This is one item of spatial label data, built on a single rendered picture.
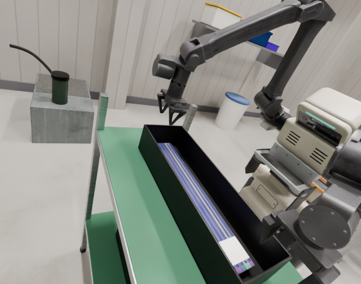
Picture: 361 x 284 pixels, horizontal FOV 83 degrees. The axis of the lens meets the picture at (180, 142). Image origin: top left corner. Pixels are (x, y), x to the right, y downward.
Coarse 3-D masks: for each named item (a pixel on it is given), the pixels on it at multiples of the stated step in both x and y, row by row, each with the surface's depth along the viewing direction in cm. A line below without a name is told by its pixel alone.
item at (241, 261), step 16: (160, 144) 80; (176, 160) 75; (192, 176) 70; (192, 192) 64; (208, 208) 60; (208, 224) 56; (224, 224) 58; (224, 240) 53; (240, 256) 51; (240, 272) 47
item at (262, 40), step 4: (240, 20) 276; (268, 32) 286; (260, 36) 286; (264, 36) 288; (268, 36) 292; (248, 40) 282; (252, 40) 284; (256, 40) 287; (260, 40) 290; (264, 40) 293; (256, 44) 291; (260, 44) 294; (264, 44) 297
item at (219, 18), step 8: (208, 8) 256; (216, 8) 243; (224, 8) 244; (208, 16) 256; (216, 16) 246; (224, 16) 250; (232, 16) 254; (240, 16) 257; (208, 24) 256; (216, 24) 252; (224, 24) 256
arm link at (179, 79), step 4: (176, 68) 68; (180, 68) 67; (176, 72) 68; (180, 72) 67; (184, 72) 67; (188, 72) 68; (176, 76) 68; (180, 76) 68; (184, 76) 68; (188, 76) 69; (176, 80) 69; (180, 80) 68; (184, 80) 69; (184, 84) 70
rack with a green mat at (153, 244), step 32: (96, 128) 83; (128, 128) 91; (96, 160) 92; (128, 160) 74; (128, 192) 62; (160, 192) 66; (96, 224) 113; (128, 224) 53; (160, 224) 56; (96, 256) 100; (128, 256) 47; (160, 256) 49; (192, 256) 52
